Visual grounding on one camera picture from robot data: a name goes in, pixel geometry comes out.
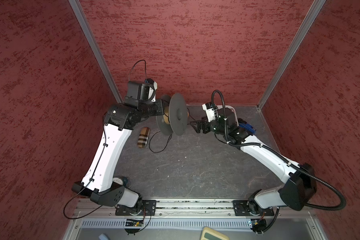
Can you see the beige device at bottom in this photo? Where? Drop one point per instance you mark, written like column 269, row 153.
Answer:
column 210, row 234

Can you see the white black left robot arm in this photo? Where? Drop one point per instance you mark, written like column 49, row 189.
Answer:
column 98, row 184

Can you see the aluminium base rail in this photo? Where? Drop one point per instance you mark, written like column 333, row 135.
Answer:
column 189, row 214

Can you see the white plastic tray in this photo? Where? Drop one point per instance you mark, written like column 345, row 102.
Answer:
column 233, row 111

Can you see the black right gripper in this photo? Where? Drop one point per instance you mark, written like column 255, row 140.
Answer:
column 200, row 126

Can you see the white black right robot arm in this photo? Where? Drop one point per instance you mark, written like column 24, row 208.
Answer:
column 298, row 188

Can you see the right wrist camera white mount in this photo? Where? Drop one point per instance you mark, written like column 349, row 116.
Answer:
column 211, row 111

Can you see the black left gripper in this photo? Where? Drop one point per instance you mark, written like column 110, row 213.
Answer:
column 159, row 107

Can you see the grey perforated cable spool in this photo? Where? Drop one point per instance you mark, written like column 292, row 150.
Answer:
column 174, row 120

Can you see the aluminium corner post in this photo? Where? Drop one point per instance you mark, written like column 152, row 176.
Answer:
column 85, row 26
column 306, row 24

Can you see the plaid fabric glasses case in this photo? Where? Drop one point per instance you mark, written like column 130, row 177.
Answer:
column 143, row 137

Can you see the aluminium corner post right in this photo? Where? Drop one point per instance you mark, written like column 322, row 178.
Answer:
column 306, row 24

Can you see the blue stapler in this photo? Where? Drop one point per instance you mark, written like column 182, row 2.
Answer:
column 246, row 126

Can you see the aluminium corner post left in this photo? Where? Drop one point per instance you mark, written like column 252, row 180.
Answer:
column 85, row 26

